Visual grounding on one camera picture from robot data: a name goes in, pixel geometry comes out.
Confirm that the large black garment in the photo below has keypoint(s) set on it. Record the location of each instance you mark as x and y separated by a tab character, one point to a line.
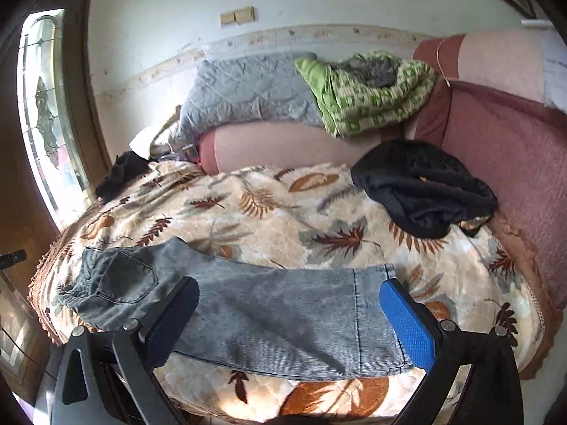
421	186

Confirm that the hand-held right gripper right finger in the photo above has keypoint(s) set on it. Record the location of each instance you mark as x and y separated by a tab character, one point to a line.
407	323

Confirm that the green patterned blanket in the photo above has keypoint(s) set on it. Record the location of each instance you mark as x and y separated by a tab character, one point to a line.
367	104

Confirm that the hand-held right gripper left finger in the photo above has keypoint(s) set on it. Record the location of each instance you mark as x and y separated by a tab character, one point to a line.
172	324

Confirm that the stained glass window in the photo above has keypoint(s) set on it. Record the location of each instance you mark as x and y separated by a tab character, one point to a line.
44	110

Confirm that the leaf printed blanket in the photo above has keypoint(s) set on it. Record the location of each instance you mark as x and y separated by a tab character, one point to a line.
288	212

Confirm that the grey denim pants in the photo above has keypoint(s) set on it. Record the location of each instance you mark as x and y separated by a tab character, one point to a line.
274	301

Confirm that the grey fuzzy cloth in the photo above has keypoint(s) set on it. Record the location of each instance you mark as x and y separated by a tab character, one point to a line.
367	71

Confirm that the white cloth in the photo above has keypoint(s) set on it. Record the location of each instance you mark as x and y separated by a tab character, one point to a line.
144	141

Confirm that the beige wall switch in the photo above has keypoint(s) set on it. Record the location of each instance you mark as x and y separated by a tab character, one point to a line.
246	14
227	18

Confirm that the pink sofa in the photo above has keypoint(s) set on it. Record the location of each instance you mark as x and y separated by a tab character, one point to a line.
500	150

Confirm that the grey quilted blanket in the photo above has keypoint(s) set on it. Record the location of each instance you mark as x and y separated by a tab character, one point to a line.
248	93

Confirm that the small black garment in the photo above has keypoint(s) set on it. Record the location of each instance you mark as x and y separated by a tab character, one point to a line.
119	175

